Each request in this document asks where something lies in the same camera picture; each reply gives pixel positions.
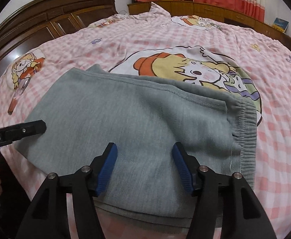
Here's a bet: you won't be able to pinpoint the blue book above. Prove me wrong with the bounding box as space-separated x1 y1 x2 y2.
272 17 289 33

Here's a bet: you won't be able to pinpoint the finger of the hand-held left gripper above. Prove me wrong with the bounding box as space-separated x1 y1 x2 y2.
6 120 47 141

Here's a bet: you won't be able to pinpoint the grey pants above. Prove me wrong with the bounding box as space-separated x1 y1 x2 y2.
16 64 259 229

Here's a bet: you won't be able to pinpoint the pink checkered printed blanket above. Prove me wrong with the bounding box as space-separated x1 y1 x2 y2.
0 1 291 239

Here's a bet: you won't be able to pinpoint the dark wooden headboard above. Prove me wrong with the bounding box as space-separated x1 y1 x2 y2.
0 0 117 68

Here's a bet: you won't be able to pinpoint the long wooden cabinet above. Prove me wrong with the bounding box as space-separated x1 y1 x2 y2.
128 0 291 64

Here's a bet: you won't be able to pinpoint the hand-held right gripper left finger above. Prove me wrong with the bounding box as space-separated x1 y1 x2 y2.
16 142 118 239

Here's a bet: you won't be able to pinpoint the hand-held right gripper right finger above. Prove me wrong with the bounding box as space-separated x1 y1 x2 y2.
172 142 277 239

